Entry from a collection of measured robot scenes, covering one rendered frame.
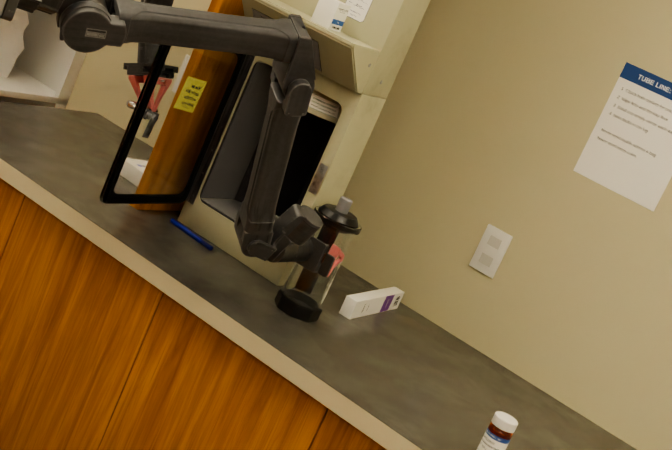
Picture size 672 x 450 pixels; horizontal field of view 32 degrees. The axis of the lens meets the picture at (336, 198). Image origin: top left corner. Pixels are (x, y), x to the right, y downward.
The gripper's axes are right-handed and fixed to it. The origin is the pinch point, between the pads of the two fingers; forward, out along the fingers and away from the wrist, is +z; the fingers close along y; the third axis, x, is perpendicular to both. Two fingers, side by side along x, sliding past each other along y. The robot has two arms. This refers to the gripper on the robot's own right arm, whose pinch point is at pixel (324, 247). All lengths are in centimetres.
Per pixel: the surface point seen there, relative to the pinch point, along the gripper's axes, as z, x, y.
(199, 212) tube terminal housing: 7.1, 10.7, 37.5
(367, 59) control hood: 2.7, -39.2, 10.5
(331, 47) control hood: -2.8, -38.5, 16.4
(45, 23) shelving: 49, 0, 145
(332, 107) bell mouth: 11.7, -25.2, 18.8
